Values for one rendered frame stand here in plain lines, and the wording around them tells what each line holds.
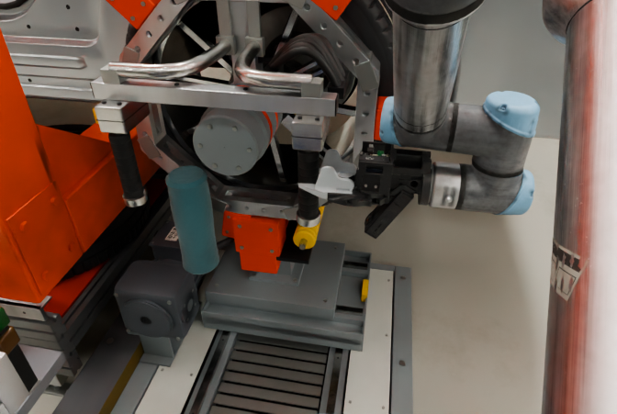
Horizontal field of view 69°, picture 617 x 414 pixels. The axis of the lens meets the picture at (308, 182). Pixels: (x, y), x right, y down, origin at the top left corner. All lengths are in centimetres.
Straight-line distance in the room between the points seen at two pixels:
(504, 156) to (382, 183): 18
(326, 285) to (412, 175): 76
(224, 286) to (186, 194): 53
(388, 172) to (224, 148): 32
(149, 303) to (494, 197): 86
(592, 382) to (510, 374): 139
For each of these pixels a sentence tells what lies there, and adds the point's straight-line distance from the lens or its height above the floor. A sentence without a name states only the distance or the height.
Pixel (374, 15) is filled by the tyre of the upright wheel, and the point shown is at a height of 105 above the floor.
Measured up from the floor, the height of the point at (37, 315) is 37.
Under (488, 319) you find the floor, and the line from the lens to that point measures 175.
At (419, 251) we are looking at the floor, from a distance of 194.
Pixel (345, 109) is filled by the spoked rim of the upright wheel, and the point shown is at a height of 83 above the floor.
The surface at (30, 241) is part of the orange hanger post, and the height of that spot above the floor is 67.
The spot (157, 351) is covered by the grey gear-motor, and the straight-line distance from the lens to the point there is 149.
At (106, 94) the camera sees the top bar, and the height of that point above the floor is 96.
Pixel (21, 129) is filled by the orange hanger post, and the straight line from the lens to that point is 102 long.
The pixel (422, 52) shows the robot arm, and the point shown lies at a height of 112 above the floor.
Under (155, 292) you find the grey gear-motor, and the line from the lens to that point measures 123.
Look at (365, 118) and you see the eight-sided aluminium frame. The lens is 93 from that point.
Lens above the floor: 126
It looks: 33 degrees down
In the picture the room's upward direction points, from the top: straight up
